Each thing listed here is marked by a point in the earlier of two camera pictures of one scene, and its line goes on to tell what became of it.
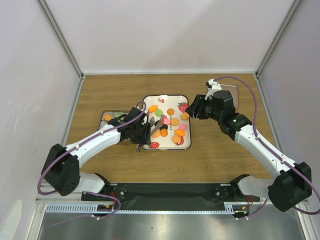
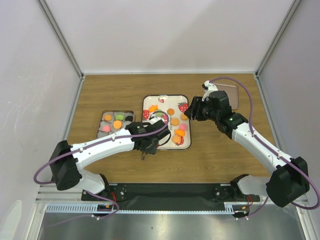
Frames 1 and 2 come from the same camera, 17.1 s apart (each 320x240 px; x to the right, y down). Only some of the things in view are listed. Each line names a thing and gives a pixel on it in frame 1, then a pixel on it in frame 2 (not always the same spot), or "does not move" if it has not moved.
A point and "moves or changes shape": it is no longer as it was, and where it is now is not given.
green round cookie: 158,112 does not move
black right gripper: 192,110 does not move
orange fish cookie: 179,131 does not move
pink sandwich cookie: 166,121 moves or changes shape
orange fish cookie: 107,117 does not move
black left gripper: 145,139 -> 150,150
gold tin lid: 234,90 does not move
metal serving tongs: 151,121 -> 143,155
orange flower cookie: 176,138 does not move
